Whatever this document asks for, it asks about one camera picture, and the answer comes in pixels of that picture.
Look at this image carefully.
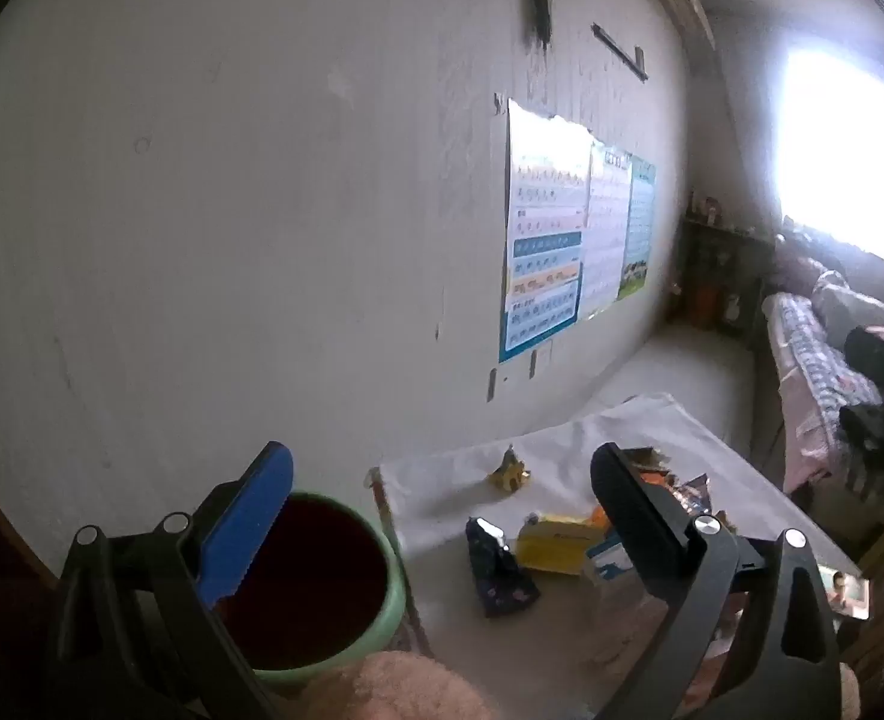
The dark blue wrapper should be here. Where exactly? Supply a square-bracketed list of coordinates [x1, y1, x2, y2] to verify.
[464, 516, 542, 620]

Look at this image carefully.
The yellow cardboard box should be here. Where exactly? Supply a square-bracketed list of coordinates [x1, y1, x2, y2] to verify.
[515, 511, 608, 577]

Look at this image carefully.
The phone with lit screen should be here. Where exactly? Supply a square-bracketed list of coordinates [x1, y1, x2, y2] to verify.
[820, 566, 872, 622]

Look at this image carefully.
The bright window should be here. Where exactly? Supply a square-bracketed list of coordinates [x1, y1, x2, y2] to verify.
[775, 45, 884, 256]

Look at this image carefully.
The grey pillow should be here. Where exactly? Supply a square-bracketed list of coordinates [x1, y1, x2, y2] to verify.
[813, 270, 884, 338]

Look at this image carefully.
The white and pink wall poster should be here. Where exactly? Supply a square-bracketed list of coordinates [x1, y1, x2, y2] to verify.
[577, 139, 634, 320]

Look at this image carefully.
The black wall bar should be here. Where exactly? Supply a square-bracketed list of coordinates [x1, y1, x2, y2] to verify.
[590, 22, 649, 82]

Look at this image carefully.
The small gold wrapper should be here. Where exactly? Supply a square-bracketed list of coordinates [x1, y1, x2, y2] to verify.
[487, 444, 533, 492]

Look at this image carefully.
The green bin with red inside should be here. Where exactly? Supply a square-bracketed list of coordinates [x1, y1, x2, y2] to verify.
[217, 491, 409, 691]

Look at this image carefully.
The dark storage shelf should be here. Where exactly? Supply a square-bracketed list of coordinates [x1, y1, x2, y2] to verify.
[670, 214, 777, 350]

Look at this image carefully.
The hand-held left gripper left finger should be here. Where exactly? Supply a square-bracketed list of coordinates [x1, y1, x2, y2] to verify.
[44, 441, 294, 720]

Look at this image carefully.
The green wall poster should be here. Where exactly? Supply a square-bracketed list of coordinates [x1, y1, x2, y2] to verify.
[617, 156, 658, 301]

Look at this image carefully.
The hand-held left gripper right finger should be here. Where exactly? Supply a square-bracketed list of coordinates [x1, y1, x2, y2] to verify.
[590, 442, 844, 720]

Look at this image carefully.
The blue and white packet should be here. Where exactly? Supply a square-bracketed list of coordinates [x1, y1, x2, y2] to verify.
[584, 536, 642, 593]

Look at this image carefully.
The pink fluffy clothing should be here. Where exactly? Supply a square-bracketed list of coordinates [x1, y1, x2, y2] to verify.
[303, 651, 499, 720]

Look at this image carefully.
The white table cloth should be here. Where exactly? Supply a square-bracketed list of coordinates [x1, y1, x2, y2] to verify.
[378, 392, 863, 720]

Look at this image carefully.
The orange snack bag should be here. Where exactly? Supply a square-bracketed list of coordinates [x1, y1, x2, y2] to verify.
[622, 446, 728, 533]

